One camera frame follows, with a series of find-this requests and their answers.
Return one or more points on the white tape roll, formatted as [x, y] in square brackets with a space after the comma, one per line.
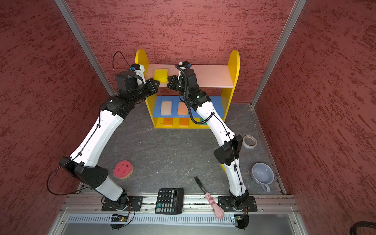
[250, 142]

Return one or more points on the yellow shelf unit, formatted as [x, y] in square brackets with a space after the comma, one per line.
[222, 77]

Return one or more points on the grey blue mug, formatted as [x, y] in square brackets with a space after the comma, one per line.
[263, 175]

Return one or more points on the perforated cable duct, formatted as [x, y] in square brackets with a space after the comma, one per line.
[183, 219]

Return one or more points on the pale pink sponge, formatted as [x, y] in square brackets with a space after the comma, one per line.
[166, 108]

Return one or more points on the black cable corner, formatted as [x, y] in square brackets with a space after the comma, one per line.
[361, 224]

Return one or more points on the pink round smiley sponge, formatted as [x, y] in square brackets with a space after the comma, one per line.
[123, 169]

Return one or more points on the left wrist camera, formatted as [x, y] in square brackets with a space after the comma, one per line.
[139, 70]

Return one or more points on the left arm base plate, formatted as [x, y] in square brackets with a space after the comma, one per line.
[133, 202]

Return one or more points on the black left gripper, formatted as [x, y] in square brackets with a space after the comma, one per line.
[150, 82]

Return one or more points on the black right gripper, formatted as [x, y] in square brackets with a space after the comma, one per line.
[174, 83]

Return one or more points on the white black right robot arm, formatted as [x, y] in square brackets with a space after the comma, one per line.
[202, 111]

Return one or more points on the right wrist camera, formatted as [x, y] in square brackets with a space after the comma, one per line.
[185, 65]

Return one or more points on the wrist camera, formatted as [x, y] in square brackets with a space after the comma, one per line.
[139, 70]
[185, 65]

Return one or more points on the yellow orange scrub sponge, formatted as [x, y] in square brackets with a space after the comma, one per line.
[168, 122]

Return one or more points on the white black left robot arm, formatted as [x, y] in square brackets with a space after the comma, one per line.
[82, 164]

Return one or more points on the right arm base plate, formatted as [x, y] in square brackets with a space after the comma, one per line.
[227, 202]

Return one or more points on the black calculator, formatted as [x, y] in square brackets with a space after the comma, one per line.
[169, 201]

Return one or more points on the peach orange sponge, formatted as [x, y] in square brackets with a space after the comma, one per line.
[182, 109]

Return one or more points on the pink handled black brush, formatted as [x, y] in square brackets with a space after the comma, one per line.
[218, 211]

